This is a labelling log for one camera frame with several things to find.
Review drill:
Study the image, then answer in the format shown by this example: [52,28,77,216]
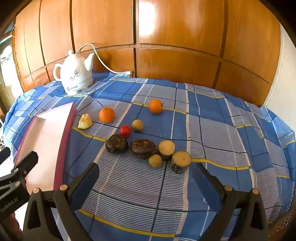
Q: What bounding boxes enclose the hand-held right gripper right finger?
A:
[192,163,270,241]

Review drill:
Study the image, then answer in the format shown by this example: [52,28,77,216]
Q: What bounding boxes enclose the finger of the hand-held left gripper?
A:
[0,151,39,197]
[0,147,11,164]

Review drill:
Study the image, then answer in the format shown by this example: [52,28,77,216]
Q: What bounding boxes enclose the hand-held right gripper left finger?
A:
[23,162,100,241]

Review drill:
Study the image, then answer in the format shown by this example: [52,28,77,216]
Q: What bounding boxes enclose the pink tray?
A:
[13,102,77,230]

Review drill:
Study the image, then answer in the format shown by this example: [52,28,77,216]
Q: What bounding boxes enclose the dark brown round fruit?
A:
[130,139,157,159]
[105,134,128,154]

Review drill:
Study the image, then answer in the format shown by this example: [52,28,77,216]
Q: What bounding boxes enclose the cream-topped cake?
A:
[158,140,176,161]

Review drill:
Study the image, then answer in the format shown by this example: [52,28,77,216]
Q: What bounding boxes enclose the tan round fruit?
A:
[148,154,162,168]
[132,119,144,132]

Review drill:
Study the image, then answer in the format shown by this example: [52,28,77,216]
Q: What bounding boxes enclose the pale yellow fruit piece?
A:
[78,113,93,130]

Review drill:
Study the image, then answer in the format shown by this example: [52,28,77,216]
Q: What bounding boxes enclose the orange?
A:
[99,107,115,124]
[149,99,164,114]

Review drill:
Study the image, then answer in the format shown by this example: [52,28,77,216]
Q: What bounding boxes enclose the blue plaid cloth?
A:
[3,71,296,241]

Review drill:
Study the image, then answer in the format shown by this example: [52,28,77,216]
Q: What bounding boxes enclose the brown woven wicker furniture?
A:
[266,206,295,241]

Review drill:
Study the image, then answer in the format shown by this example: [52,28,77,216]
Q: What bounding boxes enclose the white ceramic kettle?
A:
[53,49,96,95]

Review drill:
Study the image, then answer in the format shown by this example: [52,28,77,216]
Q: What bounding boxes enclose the wooden wardrobe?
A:
[11,0,281,107]

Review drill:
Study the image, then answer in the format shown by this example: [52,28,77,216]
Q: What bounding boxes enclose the white power cable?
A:
[74,43,126,75]

